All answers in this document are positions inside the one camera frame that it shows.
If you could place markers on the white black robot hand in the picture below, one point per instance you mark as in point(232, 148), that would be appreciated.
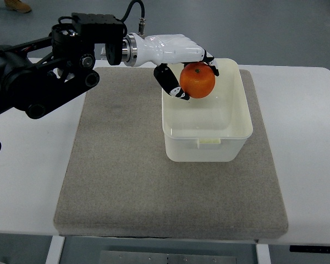
point(162, 50)

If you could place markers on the orange fruit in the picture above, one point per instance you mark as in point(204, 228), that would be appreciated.
point(197, 80)

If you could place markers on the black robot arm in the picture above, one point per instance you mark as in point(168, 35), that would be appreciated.
point(40, 76)

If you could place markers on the white plastic box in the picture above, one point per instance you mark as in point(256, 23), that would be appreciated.
point(209, 129)

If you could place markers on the grey felt mat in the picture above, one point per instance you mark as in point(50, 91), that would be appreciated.
point(120, 183)

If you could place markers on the tan shoe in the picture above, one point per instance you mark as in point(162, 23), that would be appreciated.
point(18, 6)

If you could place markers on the white left table leg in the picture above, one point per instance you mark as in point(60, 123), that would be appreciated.
point(55, 250)

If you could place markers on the white table leg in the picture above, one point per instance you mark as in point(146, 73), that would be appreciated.
point(55, 250)
point(263, 254)

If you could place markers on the white right table leg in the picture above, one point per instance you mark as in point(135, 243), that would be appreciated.
point(263, 254)

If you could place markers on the black table control panel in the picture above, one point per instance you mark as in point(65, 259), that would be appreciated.
point(310, 249)

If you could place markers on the grey metal base plate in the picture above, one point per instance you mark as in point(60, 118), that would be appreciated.
point(152, 257)

